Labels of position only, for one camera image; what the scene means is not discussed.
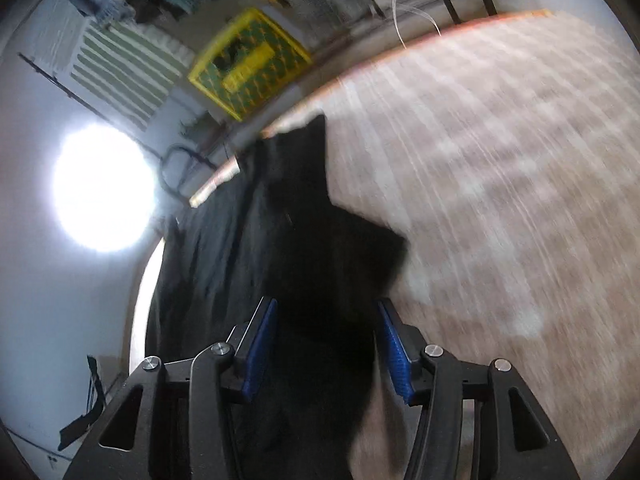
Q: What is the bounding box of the black long-sleeve sweater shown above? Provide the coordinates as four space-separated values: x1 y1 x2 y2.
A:
145 115 407 479

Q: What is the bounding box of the black metal clothes rack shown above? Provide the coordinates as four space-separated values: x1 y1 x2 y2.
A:
16 0 499 208

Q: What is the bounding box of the beige plaid bed blanket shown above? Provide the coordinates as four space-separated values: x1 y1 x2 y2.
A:
128 8 640 480

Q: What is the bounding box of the bright round studio light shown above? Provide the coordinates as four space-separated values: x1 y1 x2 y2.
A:
51 122 156 254

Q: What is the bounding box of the yellow green storage box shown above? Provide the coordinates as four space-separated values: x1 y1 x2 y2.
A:
188 8 312 122

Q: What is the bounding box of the white clip-on lamp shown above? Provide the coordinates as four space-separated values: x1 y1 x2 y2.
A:
390 0 442 50

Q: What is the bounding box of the blue denim jacket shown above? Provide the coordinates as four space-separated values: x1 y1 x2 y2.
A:
68 0 136 28

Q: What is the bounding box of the striped green white wall hanging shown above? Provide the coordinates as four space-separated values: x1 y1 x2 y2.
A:
23 0 195 132

